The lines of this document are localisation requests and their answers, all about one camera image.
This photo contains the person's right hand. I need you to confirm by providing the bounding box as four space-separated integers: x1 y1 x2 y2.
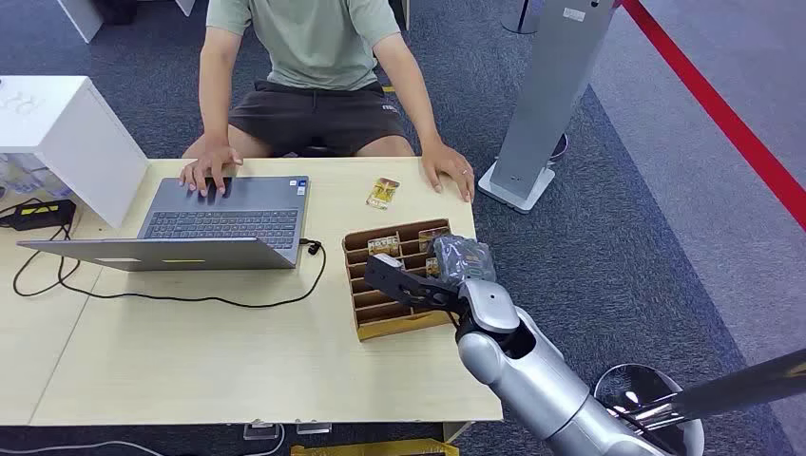
178 142 244 199

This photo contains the person's left hand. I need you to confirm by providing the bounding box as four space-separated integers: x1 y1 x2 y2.
419 141 476 204

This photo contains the person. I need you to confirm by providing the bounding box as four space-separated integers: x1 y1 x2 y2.
178 0 476 204

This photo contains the cardboard card holder box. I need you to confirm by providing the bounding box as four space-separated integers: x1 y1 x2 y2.
341 218 456 343

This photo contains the grey laptop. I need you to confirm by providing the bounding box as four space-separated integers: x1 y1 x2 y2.
16 175 312 273

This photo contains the grey kiosk stand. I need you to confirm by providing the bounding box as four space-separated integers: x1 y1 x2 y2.
476 0 623 216

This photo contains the white cabinet box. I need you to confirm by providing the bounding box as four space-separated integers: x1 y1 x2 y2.
0 75 151 230

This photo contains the black power adapter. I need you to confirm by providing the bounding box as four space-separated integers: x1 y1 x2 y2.
0 199 77 232

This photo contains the clear plastic bottles pack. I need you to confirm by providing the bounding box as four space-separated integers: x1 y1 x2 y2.
0 152 72 201

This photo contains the white furniture panel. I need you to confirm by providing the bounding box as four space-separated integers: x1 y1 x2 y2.
55 0 197 45

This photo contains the red barrier belt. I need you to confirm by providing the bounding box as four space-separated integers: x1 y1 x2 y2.
620 0 806 233

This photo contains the yellow strip under desk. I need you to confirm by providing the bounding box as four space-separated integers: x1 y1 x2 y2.
290 437 460 456

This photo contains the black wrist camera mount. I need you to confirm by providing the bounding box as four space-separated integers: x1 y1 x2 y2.
363 253 469 316

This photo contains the black laptop power cable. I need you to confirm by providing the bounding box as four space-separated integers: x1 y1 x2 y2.
11 199 328 311

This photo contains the white cable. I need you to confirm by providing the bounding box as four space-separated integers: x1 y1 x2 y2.
0 424 287 456

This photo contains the chrome stanchion post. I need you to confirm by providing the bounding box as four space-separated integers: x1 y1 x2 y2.
591 348 806 456

